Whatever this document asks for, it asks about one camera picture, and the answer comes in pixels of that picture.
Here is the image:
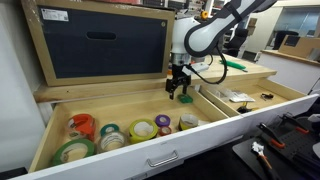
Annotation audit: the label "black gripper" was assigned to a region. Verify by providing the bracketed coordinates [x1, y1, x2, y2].
[165, 65, 191, 100]

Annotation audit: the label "purple masking tape roll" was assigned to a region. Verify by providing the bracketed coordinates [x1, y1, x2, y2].
[155, 114, 171, 127]

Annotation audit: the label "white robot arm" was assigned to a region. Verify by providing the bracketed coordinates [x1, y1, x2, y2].
[165, 0, 277, 100]

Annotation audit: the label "red tape in drawer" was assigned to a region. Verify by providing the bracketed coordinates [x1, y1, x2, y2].
[158, 126, 172, 136]

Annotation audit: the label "yellow black tape roll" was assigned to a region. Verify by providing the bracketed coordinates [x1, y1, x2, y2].
[129, 119, 158, 144]

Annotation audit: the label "small teal tape roll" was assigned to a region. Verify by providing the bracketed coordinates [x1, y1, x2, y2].
[100, 124, 120, 136]

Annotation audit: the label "clear tape roll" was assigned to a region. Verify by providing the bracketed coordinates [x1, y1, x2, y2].
[98, 131, 127, 153]

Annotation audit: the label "wooden open drawer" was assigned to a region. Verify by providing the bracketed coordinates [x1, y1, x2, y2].
[16, 79, 317, 180]

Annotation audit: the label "orange tape dispenser roll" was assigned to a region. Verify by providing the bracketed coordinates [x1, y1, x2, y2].
[67, 114, 96, 141]

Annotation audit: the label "green tape roll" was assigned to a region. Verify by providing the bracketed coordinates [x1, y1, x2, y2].
[52, 139, 95, 166]

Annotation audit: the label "green flat object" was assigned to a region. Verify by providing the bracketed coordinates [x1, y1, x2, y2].
[178, 94, 193, 103]

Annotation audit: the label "silver foil pouch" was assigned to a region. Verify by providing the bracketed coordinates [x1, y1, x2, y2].
[221, 89, 254, 102]

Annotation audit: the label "black yellow spring clamp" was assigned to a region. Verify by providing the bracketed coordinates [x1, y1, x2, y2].
[237, 102, 257, 114]

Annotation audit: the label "black office chair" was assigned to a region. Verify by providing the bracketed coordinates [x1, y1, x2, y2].
[224, 29, 248, 57]

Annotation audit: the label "black clamp with bolt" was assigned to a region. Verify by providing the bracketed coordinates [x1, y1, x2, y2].
[261, 93, 274, 101]

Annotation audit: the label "large cardboard box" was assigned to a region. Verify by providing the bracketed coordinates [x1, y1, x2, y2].
[21, 0, 175, 86]

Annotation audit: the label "green handled brush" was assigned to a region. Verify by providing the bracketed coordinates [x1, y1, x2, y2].
[220, 60, 248, 72]

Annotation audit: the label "orange handled pliers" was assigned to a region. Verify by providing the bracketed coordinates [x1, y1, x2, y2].
[251, 141, 276, 180]

